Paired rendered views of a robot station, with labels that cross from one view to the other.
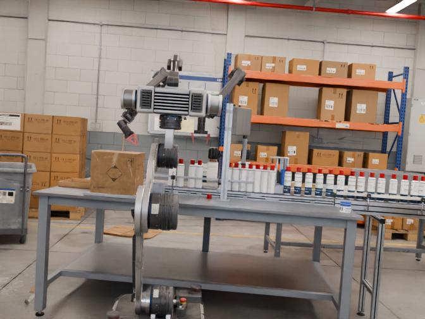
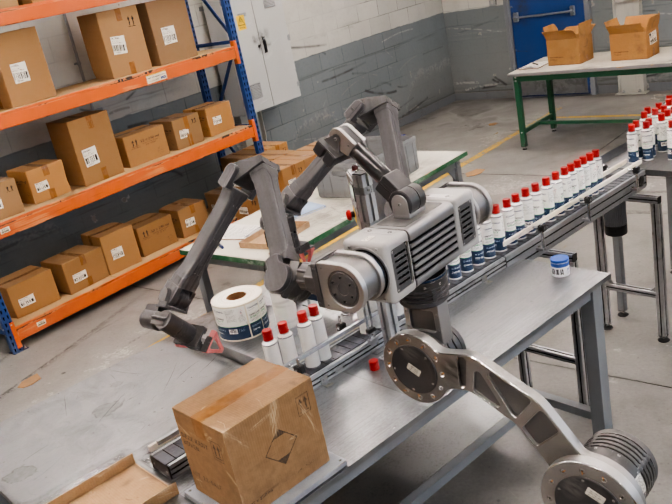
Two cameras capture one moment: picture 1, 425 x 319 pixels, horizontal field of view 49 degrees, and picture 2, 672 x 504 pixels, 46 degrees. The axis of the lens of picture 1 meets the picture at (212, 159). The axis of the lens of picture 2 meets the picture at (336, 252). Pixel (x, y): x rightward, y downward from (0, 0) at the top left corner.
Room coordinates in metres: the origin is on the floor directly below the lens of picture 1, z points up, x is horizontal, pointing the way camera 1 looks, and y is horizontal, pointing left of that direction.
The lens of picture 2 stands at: (1.48, 1.68, 2.14)
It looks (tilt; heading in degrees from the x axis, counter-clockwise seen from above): 20 degrees down; 317
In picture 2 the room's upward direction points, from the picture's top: 12 degrees counter-clockwise
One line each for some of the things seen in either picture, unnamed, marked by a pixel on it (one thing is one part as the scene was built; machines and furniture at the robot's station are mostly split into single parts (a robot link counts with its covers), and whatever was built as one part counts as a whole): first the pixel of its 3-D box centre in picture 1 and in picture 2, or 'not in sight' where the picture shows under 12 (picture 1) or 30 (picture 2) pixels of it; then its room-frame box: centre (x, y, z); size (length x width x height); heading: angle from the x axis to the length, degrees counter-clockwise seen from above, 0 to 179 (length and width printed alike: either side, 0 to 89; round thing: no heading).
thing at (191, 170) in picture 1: (191, 173); (307, 338); (3.36, 0.14, 0.98); 0.05 x 0.05 x 0.20
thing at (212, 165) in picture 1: (212, 166); (281, 296); (3.63, -0.01, 1.03); 0.09 x 0.09 x 0.30
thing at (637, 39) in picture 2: not in sight; (633, 36); (4.76, -5.53, 0.96); 0.43 x 0.42 x 0.37; 1
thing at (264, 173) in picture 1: (264, 178); not in sight; (3.33, -0.38, 0.98); 0.05 x 0.05 x 0.20
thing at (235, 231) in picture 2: not in sight; (232, 233); (5.04, -0.86, 0.81); 0.38 x 0.36 x 0.02; 93
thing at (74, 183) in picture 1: (85, 183); (109, 500); (3.42, 0.93, 0.85); 0.30 x 0.26 x 0.04; 86
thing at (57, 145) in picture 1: (42, 164); not in sight; (6.50, 2.38, 0.70); 1.20 x 0.82 x 1.39; 99
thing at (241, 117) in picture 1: (238, 121); (368, 199); (3.26, -0.16, 1.38); 0.17 x 0.10 x 0.19; 141
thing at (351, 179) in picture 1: (351, 185); (508, 221); (3.28, -1.00, 0.98); 0.05 x 0.05 x 0.20
